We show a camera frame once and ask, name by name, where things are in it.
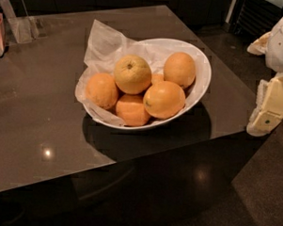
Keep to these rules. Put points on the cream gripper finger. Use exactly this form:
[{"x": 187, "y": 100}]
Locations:
[
  {"x": 259, "y": 46},
  {"x": 268, "y": 113}
]

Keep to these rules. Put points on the yellowish top orange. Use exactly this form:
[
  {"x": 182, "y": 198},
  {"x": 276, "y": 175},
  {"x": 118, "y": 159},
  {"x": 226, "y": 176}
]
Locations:
[{"x": 132, "y": 74}]

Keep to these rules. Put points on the white ceramic bowl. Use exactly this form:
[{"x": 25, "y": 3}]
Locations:
[{"x": 201, "y": 79}]

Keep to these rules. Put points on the back right orange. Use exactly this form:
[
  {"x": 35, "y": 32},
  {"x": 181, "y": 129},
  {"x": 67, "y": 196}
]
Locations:
[{"x": 180, "y": 68}]

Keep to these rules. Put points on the small hidden middle orange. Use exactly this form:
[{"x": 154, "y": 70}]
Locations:
[{"x": 156, "y": 78}]

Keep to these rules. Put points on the front right orange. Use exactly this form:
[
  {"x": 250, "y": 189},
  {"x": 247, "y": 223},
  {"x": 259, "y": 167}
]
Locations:
[{"x": 164, "y": 100}]

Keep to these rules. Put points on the front middle orange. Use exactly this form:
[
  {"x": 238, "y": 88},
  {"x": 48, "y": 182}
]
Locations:
[{"x": 131, "y": 109}]

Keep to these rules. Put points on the left orange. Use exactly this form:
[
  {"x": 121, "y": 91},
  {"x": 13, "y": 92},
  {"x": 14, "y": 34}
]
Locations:
[{"x": 101, "y": 90}]

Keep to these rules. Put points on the black slatted appliance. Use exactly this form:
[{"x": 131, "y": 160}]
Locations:
[{"x": 253, "y": 17}]

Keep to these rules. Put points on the white paper liner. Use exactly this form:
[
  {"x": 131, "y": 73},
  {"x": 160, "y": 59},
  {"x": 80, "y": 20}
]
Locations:
[{"x": 103, "y": 45}]

